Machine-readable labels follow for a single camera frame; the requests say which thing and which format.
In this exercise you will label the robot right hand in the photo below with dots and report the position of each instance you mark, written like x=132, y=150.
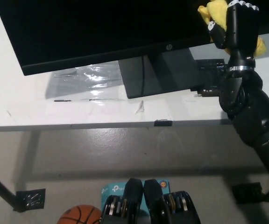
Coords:
x=242, y=35

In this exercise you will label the yellow microfiber cloth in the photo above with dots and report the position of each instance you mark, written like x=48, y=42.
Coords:
x=217, y=11

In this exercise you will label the black HP monitor with stand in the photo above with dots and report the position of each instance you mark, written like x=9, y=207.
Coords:
x=101, y=28

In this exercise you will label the robot left body block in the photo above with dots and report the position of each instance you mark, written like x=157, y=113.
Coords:
x=121, y=210

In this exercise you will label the small black tape strip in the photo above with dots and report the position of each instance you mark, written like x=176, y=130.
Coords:
x=163, y=123

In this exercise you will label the curled clear tape scrap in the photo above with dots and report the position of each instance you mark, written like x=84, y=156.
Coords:
x=140, y=107

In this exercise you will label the clear plastic film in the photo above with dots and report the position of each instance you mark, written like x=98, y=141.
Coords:
x=94, y=75

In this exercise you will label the black floor tape patch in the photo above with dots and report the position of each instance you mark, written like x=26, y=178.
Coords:
x=30, y=200
x=246, y=193

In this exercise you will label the teal tp-link box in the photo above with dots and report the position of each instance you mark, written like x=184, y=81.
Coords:
x=113, y=188

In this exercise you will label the orange basketball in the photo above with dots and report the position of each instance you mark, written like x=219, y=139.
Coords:
x=80, y=215

